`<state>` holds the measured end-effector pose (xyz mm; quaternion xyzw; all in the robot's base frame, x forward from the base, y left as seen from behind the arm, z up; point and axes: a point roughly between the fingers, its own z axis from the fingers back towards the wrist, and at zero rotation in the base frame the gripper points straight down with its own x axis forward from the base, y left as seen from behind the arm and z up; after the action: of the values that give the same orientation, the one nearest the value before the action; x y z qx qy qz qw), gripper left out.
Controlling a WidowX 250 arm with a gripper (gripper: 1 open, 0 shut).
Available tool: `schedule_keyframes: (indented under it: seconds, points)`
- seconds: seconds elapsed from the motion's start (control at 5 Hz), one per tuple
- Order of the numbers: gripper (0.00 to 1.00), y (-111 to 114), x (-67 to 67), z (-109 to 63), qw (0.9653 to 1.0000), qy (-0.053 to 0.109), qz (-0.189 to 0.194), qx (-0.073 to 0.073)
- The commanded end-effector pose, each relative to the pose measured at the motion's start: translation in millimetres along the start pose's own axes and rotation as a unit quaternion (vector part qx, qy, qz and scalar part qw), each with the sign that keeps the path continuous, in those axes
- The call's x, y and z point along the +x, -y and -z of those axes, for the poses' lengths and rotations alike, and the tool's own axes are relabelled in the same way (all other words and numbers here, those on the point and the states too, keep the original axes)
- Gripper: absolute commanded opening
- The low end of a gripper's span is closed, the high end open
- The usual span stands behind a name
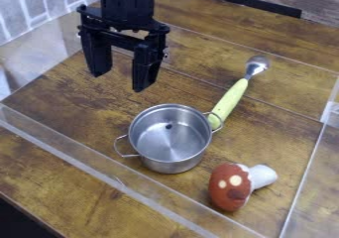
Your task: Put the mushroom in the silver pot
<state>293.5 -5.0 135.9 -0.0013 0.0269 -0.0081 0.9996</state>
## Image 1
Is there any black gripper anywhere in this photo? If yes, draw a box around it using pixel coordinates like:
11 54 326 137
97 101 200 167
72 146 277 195
77 0 169 92

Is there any silver metal pot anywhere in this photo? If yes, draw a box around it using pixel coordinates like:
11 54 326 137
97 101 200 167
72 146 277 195
113 103 224 174

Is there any red plush mushroom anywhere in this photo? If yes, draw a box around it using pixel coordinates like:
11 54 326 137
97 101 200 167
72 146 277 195
208 164 277 212

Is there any black bar on table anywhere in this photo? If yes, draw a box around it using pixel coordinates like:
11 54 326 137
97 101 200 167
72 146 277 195
220 0 301 18

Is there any clear acrylic front barrier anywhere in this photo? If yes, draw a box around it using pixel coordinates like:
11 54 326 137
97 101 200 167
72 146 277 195
0 103 264 238

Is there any clear acrylic barrier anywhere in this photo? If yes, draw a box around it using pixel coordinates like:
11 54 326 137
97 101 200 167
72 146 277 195
279 77 339 238
0 103 264 238

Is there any clear acrylic right barrier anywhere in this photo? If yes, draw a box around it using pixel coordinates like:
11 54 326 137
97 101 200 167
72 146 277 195
279 77 339 238

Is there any spoon with green handle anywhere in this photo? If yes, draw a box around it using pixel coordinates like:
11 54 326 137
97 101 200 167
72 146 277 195
208 56 269 130

